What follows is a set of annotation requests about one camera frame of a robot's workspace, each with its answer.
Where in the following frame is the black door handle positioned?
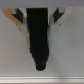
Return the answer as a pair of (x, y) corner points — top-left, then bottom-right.
(25, 7), (52, 71)

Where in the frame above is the white cabinet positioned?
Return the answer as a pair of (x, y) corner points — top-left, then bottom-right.
(0, 0), (84, 84)

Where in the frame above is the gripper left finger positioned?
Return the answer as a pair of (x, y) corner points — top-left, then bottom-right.
(2, 8), (32, 53)

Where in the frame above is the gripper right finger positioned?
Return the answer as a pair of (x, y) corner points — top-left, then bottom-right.
(47, 7), (73, 52)

